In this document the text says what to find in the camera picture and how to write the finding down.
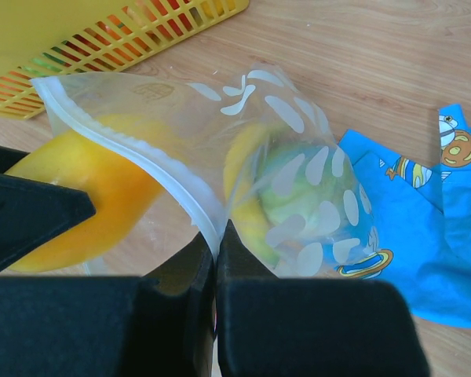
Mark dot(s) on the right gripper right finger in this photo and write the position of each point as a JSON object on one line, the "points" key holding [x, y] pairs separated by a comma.
{"points": [[267, 326]]}

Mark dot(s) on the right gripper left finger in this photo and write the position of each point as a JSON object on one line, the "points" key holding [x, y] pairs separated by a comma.
{"points": [[160, 324]]}

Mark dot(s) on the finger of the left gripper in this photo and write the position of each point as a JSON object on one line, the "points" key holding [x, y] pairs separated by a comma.
{"points": [[32, 213]]}

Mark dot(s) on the yellow orange toy mango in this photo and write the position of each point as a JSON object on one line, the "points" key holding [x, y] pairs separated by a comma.
{"points": [[124, 196]]}

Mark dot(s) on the green toy cabbage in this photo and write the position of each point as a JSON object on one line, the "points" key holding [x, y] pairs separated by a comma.
{"points": [[311, 197]]}

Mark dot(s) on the yellow toy banana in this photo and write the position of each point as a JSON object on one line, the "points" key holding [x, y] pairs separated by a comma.
{"points": [[245, 210]]}

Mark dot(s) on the clear dotted zip top bag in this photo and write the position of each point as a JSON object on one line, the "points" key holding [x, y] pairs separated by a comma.
{"points": [[180, 132]]}

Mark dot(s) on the yellow plastic shopping basket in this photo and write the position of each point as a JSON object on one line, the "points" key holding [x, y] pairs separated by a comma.
{"points": [[44, 38]]}

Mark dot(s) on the blue cartoon print cloth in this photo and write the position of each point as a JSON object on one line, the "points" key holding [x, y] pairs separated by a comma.
{"points": [[423, 221]]}

